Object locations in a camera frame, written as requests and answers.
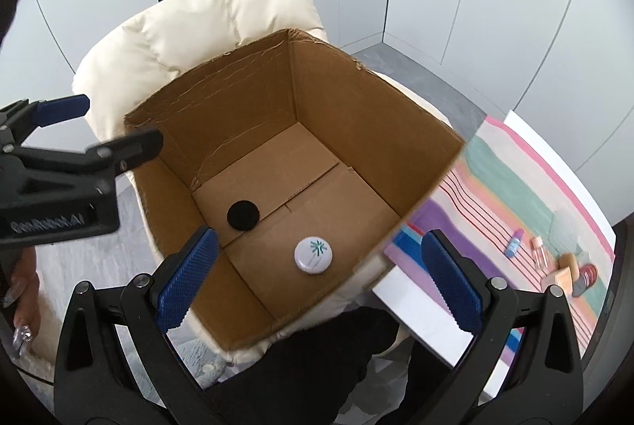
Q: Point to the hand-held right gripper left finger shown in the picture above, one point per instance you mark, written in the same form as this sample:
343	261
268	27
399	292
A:
188	281

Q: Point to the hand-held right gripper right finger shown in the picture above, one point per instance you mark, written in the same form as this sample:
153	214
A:
450	286

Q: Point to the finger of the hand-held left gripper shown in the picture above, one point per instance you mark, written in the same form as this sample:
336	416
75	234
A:
129	150
62	108

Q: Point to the small blue purple bottle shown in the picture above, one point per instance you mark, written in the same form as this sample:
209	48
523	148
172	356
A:
513	243

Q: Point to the small clear pink-capped bottle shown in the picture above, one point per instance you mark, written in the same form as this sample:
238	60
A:
540	251

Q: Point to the small pale cosmetic box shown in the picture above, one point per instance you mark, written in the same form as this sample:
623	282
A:
555	280

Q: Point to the cardboard box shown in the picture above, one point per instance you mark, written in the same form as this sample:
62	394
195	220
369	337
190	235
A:
322	207

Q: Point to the person's left hand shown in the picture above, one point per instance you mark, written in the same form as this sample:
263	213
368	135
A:
25	291

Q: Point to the black round puff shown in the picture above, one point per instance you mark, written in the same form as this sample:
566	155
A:
242	215

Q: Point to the striped pastel cloth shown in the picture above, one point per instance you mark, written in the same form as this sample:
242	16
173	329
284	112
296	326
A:
495	187

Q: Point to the tan makeup sponge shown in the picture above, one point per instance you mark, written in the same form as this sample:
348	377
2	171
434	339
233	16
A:
567	262

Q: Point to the white round compact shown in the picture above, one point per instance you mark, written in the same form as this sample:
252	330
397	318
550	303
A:
313	255

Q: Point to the clear plastic container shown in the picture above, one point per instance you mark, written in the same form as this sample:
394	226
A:
564	227

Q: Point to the small red can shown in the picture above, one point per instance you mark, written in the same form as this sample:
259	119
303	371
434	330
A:
587	280

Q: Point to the person's black pants leg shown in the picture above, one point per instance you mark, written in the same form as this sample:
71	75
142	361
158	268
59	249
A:
297	365

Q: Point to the cream padded chair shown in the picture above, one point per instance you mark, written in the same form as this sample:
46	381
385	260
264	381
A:
198	23

